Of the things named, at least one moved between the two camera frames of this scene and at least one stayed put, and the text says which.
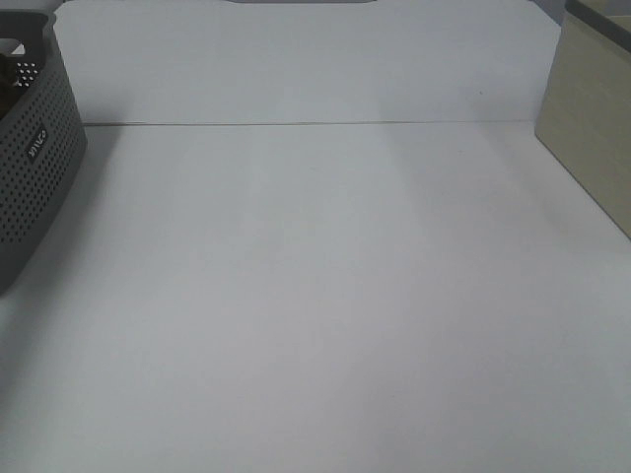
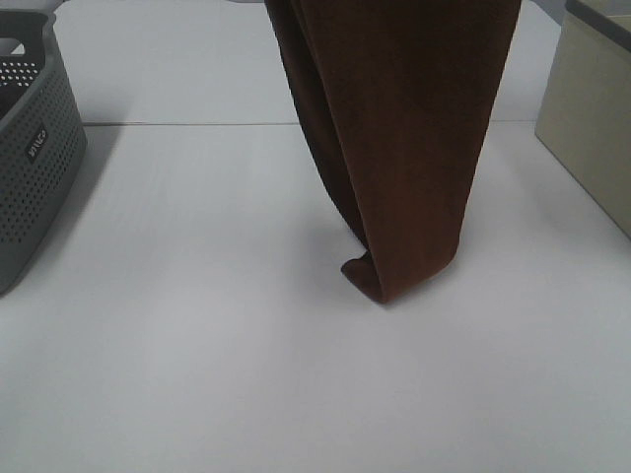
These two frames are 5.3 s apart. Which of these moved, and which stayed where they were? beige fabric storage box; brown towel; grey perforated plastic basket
Moved: brown towel
Stayed: grey perforated plastic basket; beige fabric storage box
